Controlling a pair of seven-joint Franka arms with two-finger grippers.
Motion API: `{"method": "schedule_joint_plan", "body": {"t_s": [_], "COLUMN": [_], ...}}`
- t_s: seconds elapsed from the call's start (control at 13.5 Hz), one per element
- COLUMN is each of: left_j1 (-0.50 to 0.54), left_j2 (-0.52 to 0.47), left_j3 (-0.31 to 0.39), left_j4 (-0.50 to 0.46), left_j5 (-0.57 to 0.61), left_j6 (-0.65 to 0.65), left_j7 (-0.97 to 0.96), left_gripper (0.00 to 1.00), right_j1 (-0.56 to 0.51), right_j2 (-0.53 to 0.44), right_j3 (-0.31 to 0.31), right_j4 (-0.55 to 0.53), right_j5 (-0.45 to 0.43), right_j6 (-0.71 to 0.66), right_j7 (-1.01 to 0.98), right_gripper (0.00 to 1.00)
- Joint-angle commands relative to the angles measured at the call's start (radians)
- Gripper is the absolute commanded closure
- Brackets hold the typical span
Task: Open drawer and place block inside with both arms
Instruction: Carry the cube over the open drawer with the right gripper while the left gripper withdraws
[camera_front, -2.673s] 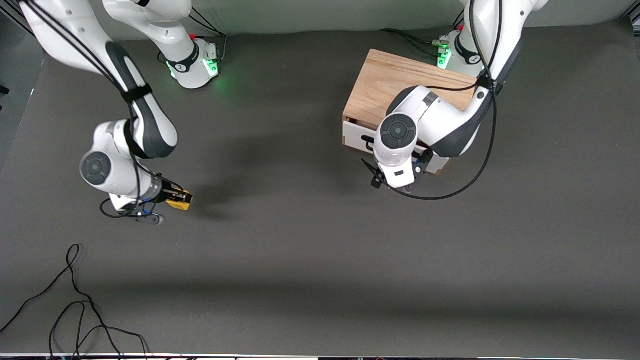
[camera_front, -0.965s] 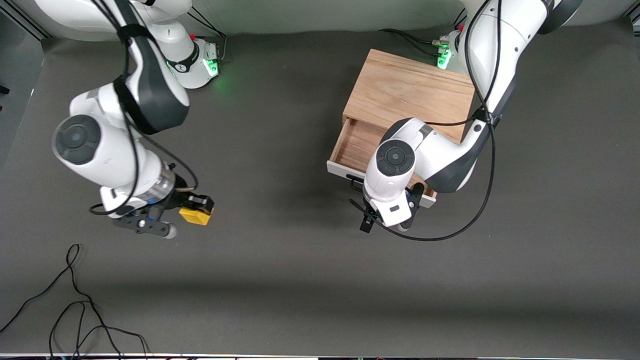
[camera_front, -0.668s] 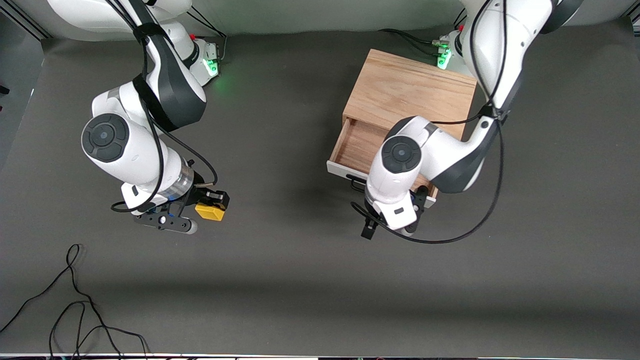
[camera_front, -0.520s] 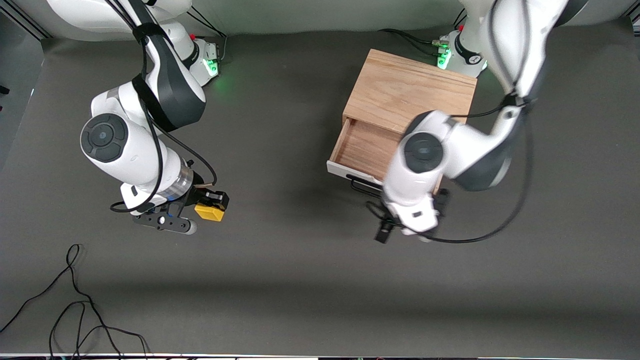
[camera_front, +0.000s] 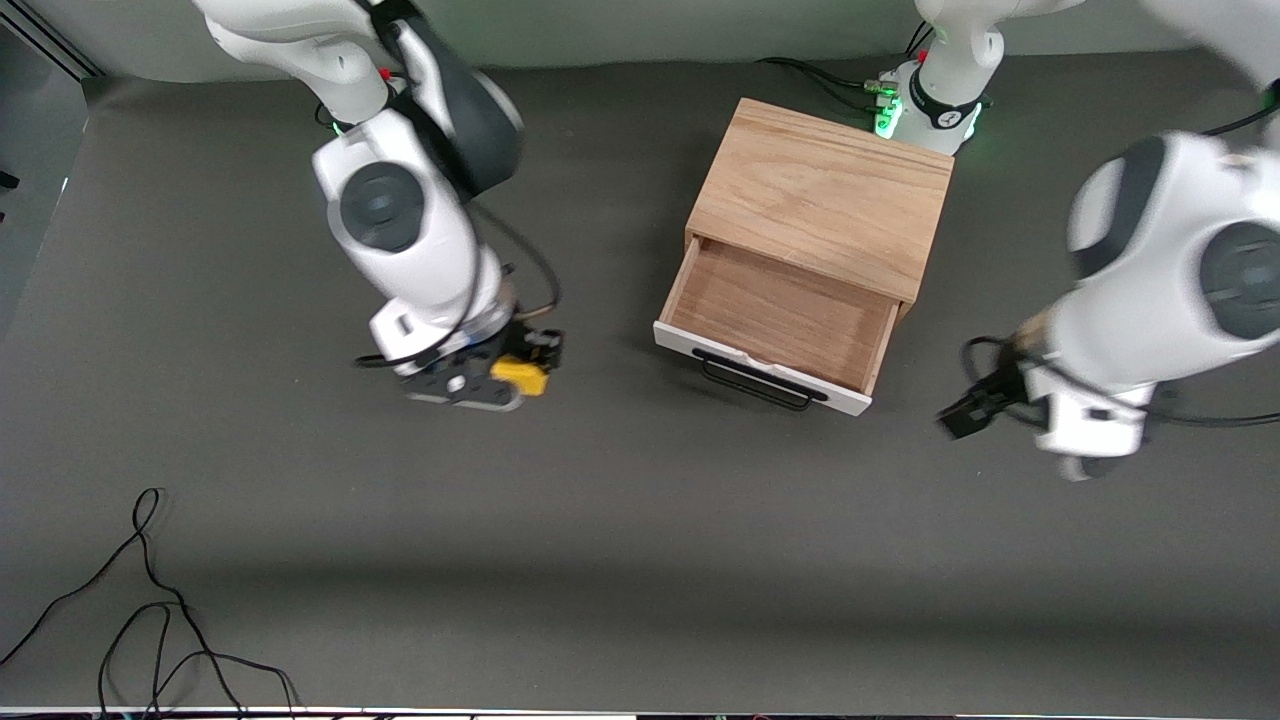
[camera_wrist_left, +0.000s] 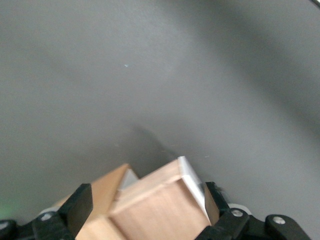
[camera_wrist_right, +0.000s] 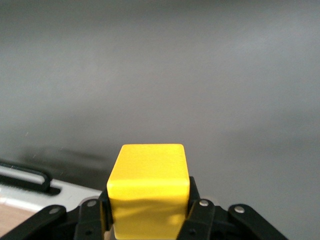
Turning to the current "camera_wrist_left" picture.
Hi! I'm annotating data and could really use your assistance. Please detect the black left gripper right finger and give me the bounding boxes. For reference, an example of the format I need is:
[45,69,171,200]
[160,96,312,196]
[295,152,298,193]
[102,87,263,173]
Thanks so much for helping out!
[194,181,312,240]

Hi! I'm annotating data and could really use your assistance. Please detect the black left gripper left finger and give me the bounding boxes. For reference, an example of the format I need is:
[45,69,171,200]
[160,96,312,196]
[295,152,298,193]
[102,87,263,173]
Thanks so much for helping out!
[0,183,94,240]

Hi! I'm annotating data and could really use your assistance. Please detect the wooden box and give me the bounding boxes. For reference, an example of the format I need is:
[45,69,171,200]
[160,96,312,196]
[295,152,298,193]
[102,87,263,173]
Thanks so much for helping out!
[109,156,220,240]

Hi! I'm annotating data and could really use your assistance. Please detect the closed drawer white front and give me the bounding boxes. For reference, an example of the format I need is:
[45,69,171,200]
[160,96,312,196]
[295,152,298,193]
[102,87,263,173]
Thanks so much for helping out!
[119,169,140,199]

